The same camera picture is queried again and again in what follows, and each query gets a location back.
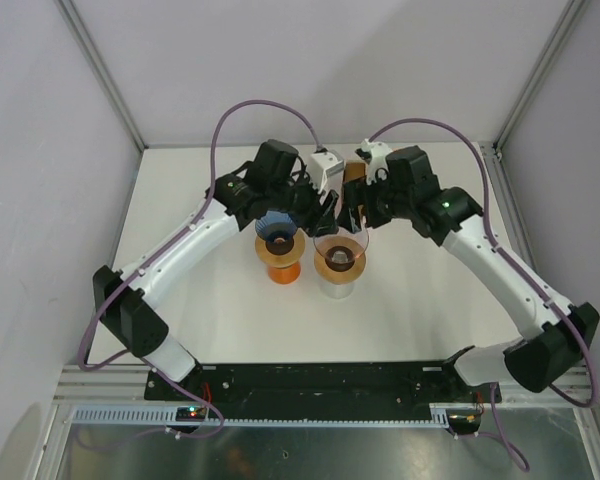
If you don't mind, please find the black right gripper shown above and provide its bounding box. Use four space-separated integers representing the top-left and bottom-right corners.
337 168 415 233

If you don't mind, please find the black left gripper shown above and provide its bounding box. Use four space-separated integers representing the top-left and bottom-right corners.
267 165 337 237

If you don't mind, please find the pink glass dripper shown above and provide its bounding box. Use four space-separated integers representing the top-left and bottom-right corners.
313 228 369 271

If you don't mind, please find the blue ribbed glass dripper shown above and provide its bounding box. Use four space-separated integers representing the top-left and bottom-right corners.
255 210 297 243

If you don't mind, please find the wooden dripper holder ring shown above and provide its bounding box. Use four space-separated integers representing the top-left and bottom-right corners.
254 233 306 270

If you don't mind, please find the orange glass carafe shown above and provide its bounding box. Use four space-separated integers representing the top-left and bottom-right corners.
267 262 301 285

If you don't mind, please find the clear glass carafe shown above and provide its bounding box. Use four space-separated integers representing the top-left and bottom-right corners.
320 279 355 300

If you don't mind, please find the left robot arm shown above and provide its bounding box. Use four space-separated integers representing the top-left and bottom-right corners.
93 140 344 400

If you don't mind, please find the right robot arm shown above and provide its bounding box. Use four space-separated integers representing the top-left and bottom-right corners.
338 140 600 401

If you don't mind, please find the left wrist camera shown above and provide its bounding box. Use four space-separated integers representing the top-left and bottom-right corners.
306 150 345 193

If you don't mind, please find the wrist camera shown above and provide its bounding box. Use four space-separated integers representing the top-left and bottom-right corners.
306 150 345 193
356 139 392 185

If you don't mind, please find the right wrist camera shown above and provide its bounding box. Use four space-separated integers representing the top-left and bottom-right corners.
356 139 392 185

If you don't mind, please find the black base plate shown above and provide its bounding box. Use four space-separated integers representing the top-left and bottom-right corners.
144 360 501 419

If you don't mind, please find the grey cable duct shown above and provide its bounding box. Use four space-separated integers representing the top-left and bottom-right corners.
70 404 481 429

